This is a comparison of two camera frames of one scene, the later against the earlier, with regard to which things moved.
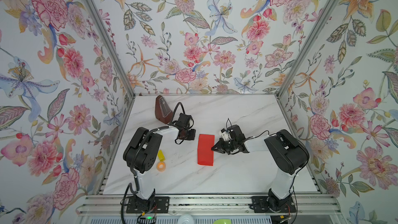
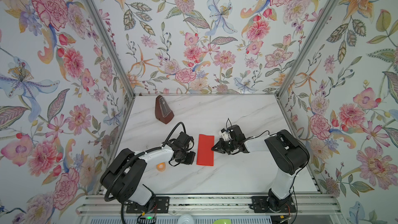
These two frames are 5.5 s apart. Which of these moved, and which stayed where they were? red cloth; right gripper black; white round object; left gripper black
Moved: left gripper black
Stayed: red cloth; white round object; right gripper black
